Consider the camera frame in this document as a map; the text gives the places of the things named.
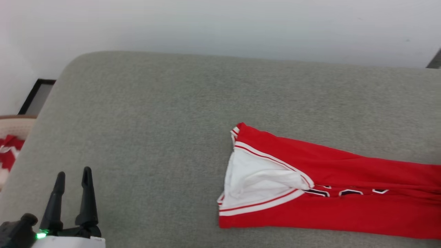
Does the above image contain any grey fabric sofa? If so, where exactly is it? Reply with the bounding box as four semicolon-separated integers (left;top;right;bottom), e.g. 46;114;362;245
0;51;441;248

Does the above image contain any red and white garment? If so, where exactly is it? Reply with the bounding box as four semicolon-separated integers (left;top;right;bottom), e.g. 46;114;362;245
0;135;25;172

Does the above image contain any black framed panel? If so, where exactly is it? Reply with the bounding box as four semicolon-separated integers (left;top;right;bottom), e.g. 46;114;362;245
17;79;56;116

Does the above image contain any beige laundry basket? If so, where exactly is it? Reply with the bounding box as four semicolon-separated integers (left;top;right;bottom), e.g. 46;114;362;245
0;115;38;192

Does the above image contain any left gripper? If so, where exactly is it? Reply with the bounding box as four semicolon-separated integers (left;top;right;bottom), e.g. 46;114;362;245
0;167;105;248

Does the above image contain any red and white basketball jersey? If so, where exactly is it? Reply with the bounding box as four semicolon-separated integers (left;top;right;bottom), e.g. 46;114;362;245
217;122;441;240

